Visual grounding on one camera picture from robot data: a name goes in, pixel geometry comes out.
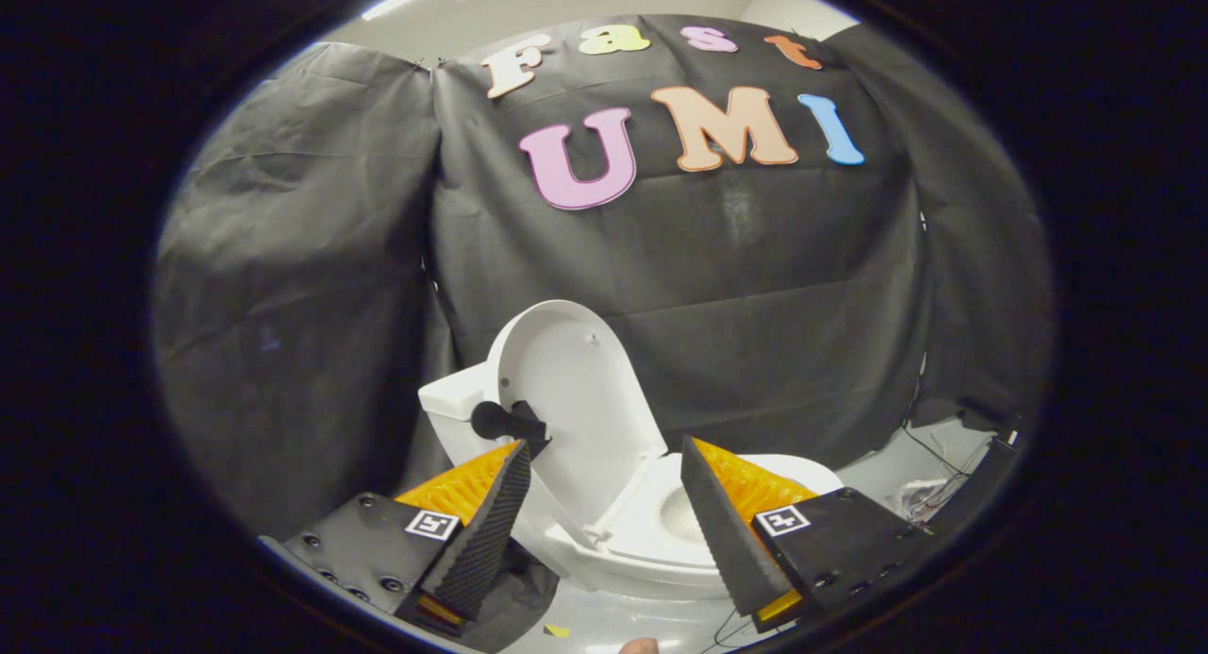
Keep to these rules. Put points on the clear plastic bag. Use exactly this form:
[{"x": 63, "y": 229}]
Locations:
[{"x": 923, "y": 498}]

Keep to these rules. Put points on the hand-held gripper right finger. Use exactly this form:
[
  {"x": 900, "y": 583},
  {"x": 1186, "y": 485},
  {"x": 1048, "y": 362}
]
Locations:
[{"x": 722, "y": 531}]

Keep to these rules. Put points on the white toilet lid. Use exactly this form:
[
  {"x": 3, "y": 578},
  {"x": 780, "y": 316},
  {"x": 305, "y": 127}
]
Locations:
[{"x": 585, "y": 399}]

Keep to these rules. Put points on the white toilet seat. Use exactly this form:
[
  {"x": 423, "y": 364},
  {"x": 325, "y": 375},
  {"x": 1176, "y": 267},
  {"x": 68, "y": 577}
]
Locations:
[{"x": 651, "y": 531}]

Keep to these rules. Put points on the white toilet tank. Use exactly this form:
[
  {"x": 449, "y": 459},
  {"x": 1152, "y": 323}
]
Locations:
[{"x": 453, "y": 409}]

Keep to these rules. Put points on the small yellow scrap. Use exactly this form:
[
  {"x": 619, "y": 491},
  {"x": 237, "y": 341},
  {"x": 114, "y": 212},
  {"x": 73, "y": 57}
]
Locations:
[{"x": 557, "y": 629}]

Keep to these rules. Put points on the black backdrop cloth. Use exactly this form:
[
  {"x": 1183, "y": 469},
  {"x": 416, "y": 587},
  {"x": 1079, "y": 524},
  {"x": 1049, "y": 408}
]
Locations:
[{"x": 755, "y": 305}]

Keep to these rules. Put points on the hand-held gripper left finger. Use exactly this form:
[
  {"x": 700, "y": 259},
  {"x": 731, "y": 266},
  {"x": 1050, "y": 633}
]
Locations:
[{"x": 491, "y": 531}]

